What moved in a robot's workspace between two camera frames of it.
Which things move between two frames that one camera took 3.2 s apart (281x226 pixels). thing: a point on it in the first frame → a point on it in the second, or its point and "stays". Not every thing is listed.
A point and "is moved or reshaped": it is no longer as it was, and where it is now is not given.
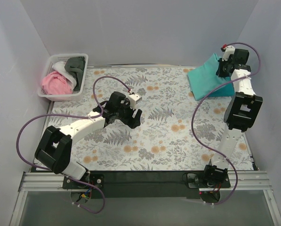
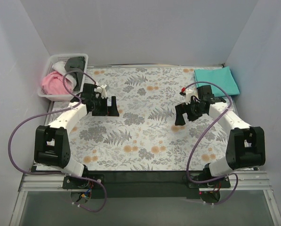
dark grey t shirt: x=75 y=65 stays
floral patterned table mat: x=176 y=131 stays
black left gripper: x=130 y=115 → x=108 y=109
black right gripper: x=224 y=68 → x=185 y=114
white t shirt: x=60 y=67 stays
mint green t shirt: x=204 y=79 is moved or reshaped
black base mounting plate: x=141 y=184 stays
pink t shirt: x=54 y=83 stays
